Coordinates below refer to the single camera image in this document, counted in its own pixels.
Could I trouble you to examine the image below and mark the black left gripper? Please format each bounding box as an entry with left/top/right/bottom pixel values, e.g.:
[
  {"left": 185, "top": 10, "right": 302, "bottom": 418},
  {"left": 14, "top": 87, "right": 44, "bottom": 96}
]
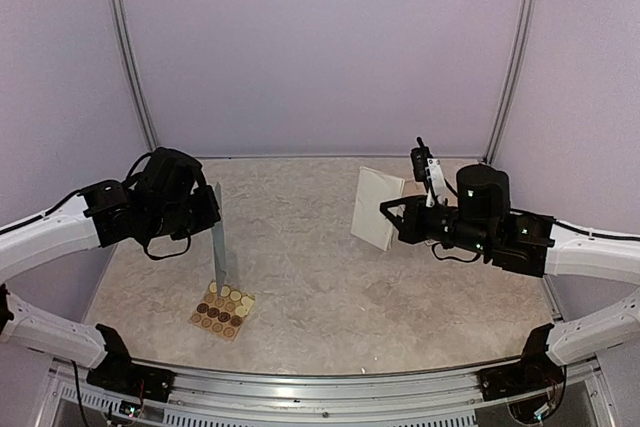
[{"left": 145, "top": 184, "right": 221, "bottom": 241}]

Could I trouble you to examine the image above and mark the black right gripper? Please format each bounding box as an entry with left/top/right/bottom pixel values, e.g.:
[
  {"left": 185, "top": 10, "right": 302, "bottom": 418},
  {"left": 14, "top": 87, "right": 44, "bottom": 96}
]
[{"left": 381, "top": 194, "right": 494, "bottom": 256}]

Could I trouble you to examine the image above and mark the teal blue envelope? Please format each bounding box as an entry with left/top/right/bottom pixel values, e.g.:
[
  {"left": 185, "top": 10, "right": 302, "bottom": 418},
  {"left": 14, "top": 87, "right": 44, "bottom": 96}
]
[{"left": 211, "top": 182, "right": 232, "bottom": 304}]

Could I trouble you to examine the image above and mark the beige lined letter paper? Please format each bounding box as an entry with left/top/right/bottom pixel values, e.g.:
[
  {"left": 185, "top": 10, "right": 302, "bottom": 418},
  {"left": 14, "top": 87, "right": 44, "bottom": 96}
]
[{"left": 351, "top": 166, "right": 405, "bottom": 251}]

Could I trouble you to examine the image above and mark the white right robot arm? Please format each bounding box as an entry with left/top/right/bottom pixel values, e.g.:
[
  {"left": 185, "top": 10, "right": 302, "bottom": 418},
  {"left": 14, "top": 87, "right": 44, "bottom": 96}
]
[{"left": 380, "top": 164, "right": 639, "bottom": 391}]

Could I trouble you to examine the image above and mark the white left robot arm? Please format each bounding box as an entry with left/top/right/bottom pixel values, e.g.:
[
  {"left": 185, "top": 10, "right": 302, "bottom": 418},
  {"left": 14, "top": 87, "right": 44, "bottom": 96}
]
[{"left": 1, "top": 148, "right": 222, "bottom": 392}]

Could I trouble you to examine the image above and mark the round sticker seal sheet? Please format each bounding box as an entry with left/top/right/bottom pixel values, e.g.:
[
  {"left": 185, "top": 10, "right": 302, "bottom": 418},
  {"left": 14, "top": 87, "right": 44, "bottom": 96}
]
[{"left": 189, "top": 281, "right": 255, "bottom": 342}]

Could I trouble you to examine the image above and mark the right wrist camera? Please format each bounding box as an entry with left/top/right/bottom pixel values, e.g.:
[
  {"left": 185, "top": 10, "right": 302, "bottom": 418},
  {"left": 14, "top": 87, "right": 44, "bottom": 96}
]
[{"left": 410, "top": 137, "right": 448, "bottom": 207}]

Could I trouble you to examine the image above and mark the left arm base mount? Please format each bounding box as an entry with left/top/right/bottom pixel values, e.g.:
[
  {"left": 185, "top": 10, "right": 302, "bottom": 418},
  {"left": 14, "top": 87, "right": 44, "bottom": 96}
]
[{"left": 86, "top": 324, "right": 175, "bottom": 403}]

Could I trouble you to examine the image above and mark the aluminium front rail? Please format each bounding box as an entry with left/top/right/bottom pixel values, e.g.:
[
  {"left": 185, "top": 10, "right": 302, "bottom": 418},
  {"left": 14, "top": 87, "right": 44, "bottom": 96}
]
[{"left": 34, "top": 360, "right": 538, "bottom": 426}]

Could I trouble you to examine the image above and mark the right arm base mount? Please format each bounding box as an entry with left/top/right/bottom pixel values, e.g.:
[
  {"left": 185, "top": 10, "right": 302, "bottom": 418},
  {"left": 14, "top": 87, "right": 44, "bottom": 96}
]
[{"left": 477, "top": 323, "right": 566, "bottom": 401}]

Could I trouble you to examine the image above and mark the right aluminium frame post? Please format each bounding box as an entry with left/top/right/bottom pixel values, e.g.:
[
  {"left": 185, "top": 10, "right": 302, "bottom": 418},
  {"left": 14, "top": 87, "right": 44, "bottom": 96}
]
[{"left": 483, "top": 0, "right": 536, "bottom": 165}]

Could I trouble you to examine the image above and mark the aluminium frame post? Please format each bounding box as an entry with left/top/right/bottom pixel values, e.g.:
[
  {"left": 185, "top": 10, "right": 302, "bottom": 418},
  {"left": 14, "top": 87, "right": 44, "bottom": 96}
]
[
  {"left": 108, "top": 0, "right": 160, "bottom": 151},
  {"left": 483, "top": 0, "right": 536, "bottom": 165}
]

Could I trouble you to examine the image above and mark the left aluminium frame post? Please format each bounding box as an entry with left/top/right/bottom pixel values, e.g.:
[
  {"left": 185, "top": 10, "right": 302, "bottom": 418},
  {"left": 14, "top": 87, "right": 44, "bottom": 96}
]
[{"left": 108, "top": 0, "right": 160, "bottom": 151}]

